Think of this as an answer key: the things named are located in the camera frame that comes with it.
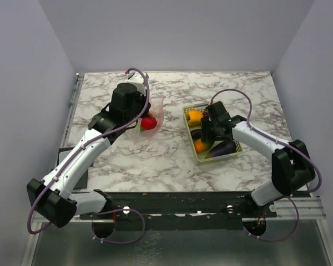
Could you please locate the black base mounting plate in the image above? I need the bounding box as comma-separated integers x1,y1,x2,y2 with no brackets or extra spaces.
80,192,276,231

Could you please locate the clear zip top bag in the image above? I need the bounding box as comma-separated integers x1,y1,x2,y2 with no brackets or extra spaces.
126,97,164,143

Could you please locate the dark purple toy eggplant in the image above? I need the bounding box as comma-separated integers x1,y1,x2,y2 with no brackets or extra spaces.
206,141,236,158

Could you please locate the yellow toy bell pepper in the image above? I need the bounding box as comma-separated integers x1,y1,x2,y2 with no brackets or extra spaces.
185,110,203,126

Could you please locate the aluminium frame rail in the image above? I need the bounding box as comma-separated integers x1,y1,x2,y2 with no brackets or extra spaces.
69,192,326,223

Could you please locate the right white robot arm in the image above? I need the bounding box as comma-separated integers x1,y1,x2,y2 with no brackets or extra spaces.
201,101,315,217

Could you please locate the green perforated plastic basket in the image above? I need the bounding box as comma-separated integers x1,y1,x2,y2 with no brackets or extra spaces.
182,103,243,166

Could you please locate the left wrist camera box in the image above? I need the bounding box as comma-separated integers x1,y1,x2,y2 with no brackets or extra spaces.
125,71,147,95

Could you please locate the green toy mango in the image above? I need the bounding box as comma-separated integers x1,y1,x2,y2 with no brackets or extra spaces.
194,139,214,154

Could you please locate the red toy bell pepper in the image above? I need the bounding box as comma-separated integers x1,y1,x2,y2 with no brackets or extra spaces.
140,117,158,130

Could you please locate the long striped purple eggplant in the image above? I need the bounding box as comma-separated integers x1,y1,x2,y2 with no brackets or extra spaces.
190,129,201,141

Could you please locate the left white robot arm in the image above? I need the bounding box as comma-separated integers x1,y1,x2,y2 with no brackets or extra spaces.
27,81,150,228

